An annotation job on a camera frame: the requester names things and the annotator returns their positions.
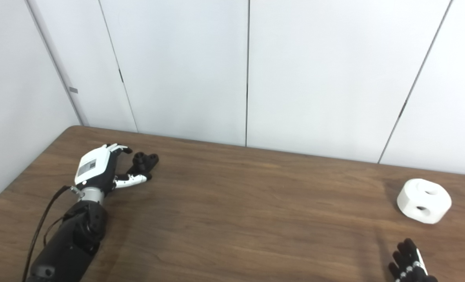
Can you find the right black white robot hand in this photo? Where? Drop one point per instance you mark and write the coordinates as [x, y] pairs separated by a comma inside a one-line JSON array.
[[409, 266]]

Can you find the black flanged holder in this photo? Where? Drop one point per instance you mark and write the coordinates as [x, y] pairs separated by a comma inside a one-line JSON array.
[[144, 161]]

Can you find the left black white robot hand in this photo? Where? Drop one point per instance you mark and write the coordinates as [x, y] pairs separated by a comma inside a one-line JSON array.
[[93, 166]]

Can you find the round white plastic piece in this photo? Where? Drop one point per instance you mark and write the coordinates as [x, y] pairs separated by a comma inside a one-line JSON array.
[[413, 197]]

